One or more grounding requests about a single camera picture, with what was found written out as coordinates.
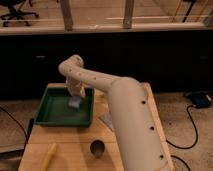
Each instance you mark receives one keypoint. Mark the left wooden post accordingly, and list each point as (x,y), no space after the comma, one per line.
(67,16)

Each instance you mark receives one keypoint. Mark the green plastic tray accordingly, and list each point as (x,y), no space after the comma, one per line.
(55,111)

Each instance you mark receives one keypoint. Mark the wooden post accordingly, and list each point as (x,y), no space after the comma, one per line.
(128,14)
(67,16)

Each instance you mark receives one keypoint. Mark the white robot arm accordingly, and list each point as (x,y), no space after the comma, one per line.
(139,143)

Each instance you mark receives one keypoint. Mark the dark device on floor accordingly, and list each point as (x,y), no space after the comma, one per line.
(201,100)

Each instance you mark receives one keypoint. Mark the black office chair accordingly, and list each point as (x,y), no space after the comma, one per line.
(13,12)

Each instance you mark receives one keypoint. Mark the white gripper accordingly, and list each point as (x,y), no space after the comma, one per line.
(75,87)

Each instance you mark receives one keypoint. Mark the metal cup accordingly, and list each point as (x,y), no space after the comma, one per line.
(97,148)

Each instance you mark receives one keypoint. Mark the grey-blue folded cloth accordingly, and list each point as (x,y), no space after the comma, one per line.
(106,119)

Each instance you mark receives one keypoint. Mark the right wooden post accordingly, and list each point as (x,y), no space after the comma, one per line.
(128,14)

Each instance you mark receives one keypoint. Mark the yellow banana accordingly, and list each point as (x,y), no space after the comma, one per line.
(48,156)

